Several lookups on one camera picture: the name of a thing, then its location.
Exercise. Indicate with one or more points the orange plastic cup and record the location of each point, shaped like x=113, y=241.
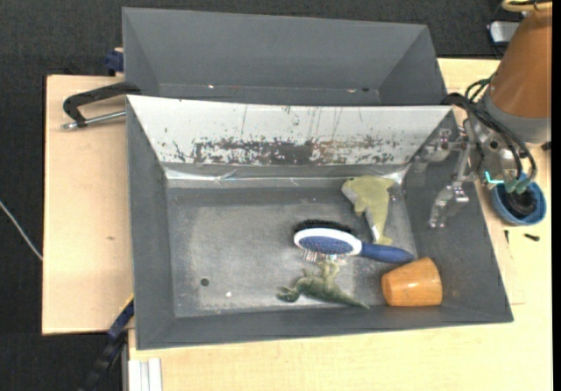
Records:
x=412, y=283

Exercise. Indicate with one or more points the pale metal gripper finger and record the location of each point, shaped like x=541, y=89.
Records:
x=451, y=201
x=443, y=139

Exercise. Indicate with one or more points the grey metal bin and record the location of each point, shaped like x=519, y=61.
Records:
x=263, y=222

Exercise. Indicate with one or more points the pale wood flat board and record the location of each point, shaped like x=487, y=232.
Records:
x=83, y=205

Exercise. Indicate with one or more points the blue round cup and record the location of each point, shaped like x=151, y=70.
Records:
x=499, y=205

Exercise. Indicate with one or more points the small black screw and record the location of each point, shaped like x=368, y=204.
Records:
x=532, y=237

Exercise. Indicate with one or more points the green toy dinosaur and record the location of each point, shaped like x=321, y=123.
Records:
x=322, y=288

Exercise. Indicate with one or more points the blue and white brush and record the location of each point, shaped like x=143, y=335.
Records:
x=333, y=243

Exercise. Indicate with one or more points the green plush dolphin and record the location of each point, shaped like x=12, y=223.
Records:
x=372, y=201

